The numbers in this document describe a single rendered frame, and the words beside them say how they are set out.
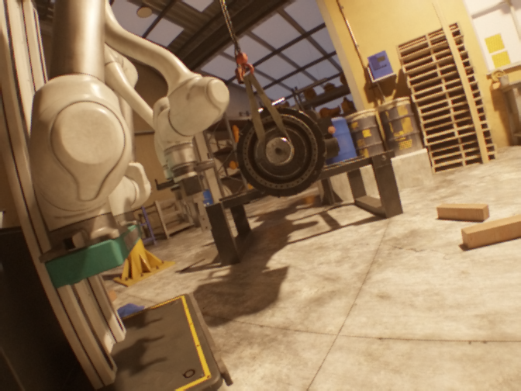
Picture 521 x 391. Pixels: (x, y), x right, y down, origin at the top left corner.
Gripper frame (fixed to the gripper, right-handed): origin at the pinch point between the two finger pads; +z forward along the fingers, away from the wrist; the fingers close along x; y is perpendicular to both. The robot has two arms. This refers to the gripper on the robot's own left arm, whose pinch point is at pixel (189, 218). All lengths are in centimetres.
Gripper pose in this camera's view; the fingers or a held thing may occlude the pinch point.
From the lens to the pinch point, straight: 103.6
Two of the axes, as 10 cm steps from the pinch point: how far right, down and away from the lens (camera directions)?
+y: 8.7, -3.0, 3.9
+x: -3.9, 0.5, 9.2
